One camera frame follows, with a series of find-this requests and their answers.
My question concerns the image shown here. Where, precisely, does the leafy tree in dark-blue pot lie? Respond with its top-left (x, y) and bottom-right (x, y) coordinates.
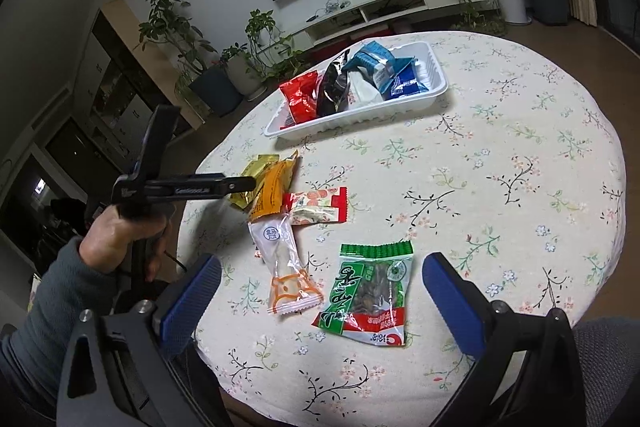
top-left (135, 0), bottom-right (243, 118)

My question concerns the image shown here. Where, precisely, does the white plastic tray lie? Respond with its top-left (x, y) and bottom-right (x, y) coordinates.
top-left (263, 41), bottom-right (449, 138)

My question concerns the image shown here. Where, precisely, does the person's left hand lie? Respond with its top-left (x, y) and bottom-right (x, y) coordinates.
top-left (79, 204), bottom-right (172, 284)

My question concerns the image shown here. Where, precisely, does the green snack packet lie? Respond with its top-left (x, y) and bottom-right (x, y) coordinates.
top-left (312, 241), bottom-right (415, 347)

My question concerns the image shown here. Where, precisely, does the clear packet with orange print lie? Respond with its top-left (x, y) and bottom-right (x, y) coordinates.
top-left (248, 213), bottom-right (323, 317)

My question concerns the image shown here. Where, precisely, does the tangle of cables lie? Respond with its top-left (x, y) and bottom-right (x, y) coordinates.
top-left (305, 0), bottom-right (351, 22)

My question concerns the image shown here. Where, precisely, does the white television cabinet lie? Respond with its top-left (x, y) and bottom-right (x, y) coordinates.
top-left (300, 0), bottom-right (488, 45)

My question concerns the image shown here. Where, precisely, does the person's left forearm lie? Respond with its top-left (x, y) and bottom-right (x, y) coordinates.
top-left (0, 237), bottom-right (108, 413)

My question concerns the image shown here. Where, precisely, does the floral tablecloth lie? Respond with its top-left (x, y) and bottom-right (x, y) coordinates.
top-left (175, 29), bottom-right (628, 427)

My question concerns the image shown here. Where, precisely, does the orange snack packet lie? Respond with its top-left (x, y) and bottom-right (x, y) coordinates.
top-left (248, 150), bottom-right (300, 223)

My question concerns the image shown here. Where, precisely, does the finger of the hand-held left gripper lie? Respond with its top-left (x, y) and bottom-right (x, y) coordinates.
top-left (222, 175), bottom-right (257, 198)

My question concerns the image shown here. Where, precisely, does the black snack packet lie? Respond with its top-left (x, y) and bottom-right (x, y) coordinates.
top-left (316, 61), bottom-right (351, 116)

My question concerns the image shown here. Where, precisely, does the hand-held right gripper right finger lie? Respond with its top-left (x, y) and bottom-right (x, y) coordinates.
top-left (420, 252), bottom-right (586, 427)

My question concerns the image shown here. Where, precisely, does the red and white snack packet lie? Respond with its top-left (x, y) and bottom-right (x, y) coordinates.
top-left (282, 187), bottom-right (348, 226)

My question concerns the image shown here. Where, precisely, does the pale blue and white packet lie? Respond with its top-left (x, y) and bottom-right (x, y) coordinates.
top-left (372, 57), bottom-right (418, 90)

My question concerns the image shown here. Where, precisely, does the grey fabric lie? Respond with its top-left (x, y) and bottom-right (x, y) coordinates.
top-left (570, 317), bottom-right (640, 427)

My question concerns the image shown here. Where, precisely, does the gold snack packet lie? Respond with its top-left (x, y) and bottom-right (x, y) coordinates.
top-left (241, 153), bottom-right (281, 212)

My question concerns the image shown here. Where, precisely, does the light blue snack packet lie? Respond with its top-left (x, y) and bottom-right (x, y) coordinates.
top-left (345, 42), bottom-right (398, 82)

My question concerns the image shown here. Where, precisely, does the small plant in grey pot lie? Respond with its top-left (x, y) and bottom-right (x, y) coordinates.
top-left (220, 42), bottom-right (266, 96)

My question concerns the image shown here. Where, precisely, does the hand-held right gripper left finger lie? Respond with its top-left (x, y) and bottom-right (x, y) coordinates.
top-left (56, 253), bottom-right (238, 427)

